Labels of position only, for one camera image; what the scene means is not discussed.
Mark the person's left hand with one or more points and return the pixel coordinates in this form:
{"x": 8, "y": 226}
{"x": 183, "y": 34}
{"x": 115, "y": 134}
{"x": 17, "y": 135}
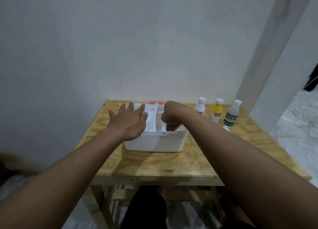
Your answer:
{"x": 129, "y": 127}

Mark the person's right hand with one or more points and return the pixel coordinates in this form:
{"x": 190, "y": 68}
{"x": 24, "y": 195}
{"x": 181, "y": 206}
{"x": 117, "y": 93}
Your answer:
{"x": 171, "y": 114}

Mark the white bottle red label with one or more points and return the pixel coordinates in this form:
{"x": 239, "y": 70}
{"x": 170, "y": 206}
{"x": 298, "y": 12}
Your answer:
{"x": 200, "y": 108}

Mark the white first aid box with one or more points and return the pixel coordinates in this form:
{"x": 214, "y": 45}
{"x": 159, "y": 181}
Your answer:
{"x": 159, "y": 143}

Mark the yellow bottle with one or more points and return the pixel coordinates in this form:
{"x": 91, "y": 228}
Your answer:
{"x": 216, "y": 112}

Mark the white gauze rolls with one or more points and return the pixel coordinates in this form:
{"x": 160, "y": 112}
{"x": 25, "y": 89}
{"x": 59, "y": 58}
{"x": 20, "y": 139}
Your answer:
{"x": 226, "y": 128}

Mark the white bottle green label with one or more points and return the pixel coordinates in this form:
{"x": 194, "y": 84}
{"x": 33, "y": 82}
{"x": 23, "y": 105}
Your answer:
{"x": 231, "y": 117}

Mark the person's right forearm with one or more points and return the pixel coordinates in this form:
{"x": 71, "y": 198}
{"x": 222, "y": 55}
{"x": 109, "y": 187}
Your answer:
{"x": 248, "y": 174}

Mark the person's left forearm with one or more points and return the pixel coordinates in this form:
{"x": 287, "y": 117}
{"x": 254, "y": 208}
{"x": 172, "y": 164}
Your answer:
{"x": 62, "y": 186}

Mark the person's left leg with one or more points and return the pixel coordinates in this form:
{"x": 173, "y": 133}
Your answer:
{"x": 155, "y": 190}

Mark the person's black shorts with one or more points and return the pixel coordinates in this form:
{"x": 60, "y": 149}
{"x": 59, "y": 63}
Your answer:
{"x": 144, "y": 211}

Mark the wooden table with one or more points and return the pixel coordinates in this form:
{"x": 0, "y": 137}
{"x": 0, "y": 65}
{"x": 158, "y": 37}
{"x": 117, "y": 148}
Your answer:
{"x": 161, "y": 164}

